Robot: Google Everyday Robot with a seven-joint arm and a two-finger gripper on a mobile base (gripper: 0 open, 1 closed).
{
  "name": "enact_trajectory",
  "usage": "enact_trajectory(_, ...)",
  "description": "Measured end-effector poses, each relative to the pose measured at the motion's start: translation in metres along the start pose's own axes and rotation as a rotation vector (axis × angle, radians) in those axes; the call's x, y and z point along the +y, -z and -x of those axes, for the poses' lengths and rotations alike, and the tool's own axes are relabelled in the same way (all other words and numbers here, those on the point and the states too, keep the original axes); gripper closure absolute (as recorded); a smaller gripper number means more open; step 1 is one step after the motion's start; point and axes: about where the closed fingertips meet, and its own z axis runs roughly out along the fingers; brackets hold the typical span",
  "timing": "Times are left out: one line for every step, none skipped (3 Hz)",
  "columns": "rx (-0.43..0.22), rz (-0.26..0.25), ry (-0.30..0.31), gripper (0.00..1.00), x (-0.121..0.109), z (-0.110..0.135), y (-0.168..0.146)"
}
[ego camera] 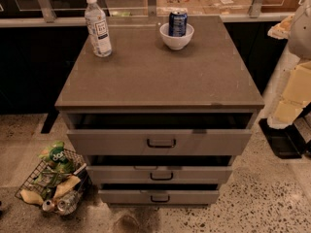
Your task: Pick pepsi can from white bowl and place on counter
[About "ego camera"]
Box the blue pepsi can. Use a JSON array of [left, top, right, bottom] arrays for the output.
[[168, 10, 188, 37]]

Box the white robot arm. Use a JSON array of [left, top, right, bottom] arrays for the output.
[[263, 0, 311, 129]]

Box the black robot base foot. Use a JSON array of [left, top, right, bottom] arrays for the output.
[[258, 114, 311, 160]]

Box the white ceramic bowl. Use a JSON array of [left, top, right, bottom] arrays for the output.
[[159, 23, 194, 50]]

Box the silver crushed can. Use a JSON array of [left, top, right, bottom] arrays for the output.
[[57, 190, 80, 216]]

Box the grey drawer cabinet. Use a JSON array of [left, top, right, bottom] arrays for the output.
[[55, 17, 263, 192]]

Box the top grey drawer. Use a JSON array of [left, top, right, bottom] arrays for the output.
[[67, 129, 252, 156]]

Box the grey drawer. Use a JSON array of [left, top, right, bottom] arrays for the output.
[[67, 129, 252, 156], [98, 190, 220, 205], [86, 166, 232, 184]]

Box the middle grey drawer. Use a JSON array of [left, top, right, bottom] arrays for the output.
[[86, 166, 232, 184]]

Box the bottom grey drawer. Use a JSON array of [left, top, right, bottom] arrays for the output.
[[98, 190, 220, 205]]

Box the clear plastic water bottle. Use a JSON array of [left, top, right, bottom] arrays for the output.
[[85, 0, 112, 57]]

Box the yellow snack bag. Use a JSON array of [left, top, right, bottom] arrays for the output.
[[53, 175, 81, 199]]

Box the green snack bag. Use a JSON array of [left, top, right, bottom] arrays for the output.
[[39, 141, 75, 173]]

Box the wire basket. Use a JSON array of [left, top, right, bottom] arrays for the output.
[[15, 150, 91, 216]]

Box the metal railing frame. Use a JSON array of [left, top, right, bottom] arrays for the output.
[[0, 0, 298, 27]]

